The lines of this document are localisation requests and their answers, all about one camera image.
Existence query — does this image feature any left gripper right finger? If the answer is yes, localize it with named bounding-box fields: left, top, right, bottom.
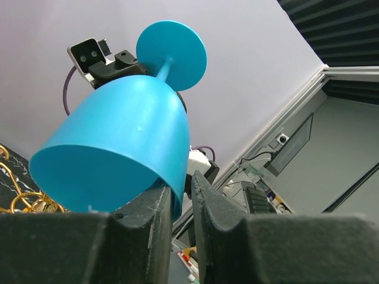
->
left=192, top=172, right=378, bottom=283

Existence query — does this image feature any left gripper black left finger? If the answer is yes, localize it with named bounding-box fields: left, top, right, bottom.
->
left=1, top=186, right=172, bottom=283

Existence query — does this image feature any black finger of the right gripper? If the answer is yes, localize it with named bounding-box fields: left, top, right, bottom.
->
left=89, top=50, right=147, bottom=86

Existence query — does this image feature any blue wine glass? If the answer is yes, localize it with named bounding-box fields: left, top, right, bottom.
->
left=29, top=20, right=207, bottom=219

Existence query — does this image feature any black keyboard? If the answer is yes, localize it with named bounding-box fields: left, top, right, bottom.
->
left=241, top=181, right=277, bottom=214

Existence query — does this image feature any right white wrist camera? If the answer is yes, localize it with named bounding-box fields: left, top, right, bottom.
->
left=67, top=38, right=113, bottom=89

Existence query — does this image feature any gold wire glass rack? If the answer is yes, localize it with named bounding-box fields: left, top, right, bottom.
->
left=1, top=145, right=67, bottom=214

